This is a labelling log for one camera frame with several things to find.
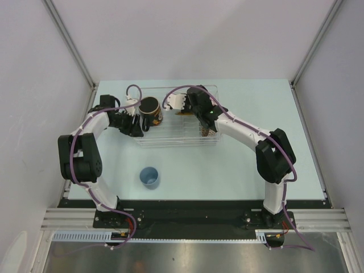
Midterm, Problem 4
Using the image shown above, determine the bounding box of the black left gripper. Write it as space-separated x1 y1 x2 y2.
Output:
110 110 143 138

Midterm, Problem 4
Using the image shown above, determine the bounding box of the yellow round plate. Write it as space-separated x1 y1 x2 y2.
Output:
175 111 194 116

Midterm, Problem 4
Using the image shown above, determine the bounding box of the black skull mug red inside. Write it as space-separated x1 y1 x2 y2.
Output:
138 97 163 132

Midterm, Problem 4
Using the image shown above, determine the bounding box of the brown lattice pattern bowl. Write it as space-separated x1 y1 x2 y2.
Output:
201 128 216 137

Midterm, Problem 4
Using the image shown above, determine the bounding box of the light blue cup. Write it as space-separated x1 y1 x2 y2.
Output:
139 167 159 190

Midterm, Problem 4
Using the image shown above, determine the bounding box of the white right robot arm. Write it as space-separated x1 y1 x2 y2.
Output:
185 85 297 228

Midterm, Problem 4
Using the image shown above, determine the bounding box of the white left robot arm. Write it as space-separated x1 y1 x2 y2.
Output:
57 95 144 228

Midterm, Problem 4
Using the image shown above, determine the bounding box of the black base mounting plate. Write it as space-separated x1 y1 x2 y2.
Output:
57 198 332 229

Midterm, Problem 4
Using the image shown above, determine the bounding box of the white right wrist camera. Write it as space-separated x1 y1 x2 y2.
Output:
163 93 187 111

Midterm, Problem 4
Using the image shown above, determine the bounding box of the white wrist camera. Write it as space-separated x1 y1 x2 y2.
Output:
125 98 140 117
163 93 187 111

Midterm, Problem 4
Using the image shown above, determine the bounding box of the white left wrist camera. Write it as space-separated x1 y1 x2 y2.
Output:
125 98 140 117

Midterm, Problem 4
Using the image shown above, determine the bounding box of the white wire dish rack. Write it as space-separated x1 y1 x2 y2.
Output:
134 86 221 147

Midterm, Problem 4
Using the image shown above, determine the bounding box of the white slotted cable duct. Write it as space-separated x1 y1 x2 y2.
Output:
52 230 132 242

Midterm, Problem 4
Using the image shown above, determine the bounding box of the aluminium frame rail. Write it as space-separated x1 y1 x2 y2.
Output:
41 0 96 90

